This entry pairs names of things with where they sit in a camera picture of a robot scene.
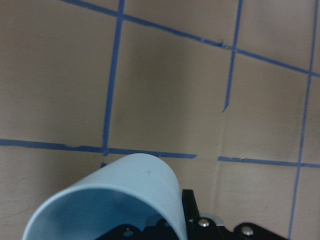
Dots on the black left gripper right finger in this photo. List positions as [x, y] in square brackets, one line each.
[210, 228]

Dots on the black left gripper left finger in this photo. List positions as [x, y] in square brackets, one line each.
[161, 230]

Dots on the light blue plastic cup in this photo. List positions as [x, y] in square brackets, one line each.
[137, 189]

